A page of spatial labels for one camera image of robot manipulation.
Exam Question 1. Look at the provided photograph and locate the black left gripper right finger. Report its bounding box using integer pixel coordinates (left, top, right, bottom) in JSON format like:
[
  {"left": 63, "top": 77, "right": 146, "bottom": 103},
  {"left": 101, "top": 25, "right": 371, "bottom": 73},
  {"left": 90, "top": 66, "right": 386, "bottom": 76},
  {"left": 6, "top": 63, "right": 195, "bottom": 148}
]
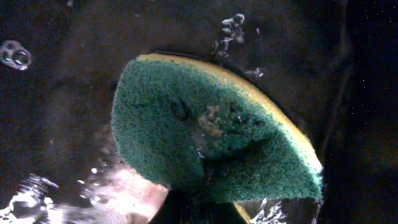
[{"left": 201, "top": 202, "right": 246, "bottom": 224}]

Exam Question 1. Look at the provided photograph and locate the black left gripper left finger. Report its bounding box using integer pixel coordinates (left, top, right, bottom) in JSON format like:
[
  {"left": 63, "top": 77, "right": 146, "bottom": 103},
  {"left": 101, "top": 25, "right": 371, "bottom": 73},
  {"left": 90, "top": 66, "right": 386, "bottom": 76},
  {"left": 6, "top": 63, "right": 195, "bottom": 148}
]
[{"left": 149, "top": 190, "right": 201, "bottom": 224}]

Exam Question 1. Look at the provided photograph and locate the yellow green sponge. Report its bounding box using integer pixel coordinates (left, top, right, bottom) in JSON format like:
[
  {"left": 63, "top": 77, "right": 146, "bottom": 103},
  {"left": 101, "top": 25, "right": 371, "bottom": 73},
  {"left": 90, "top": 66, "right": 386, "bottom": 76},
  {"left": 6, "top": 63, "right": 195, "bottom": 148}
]
[{"left": 111, "top": 54, "right": 323, "bottom": 203}]

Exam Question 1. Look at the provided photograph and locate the black sponge tray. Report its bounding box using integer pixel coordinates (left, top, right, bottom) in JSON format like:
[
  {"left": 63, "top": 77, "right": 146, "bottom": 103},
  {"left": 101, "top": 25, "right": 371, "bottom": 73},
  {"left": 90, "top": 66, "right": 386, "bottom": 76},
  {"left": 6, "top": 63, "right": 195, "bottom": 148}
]
[{"left": 1, "top": 0, "right": 397, "bottom": 223}]

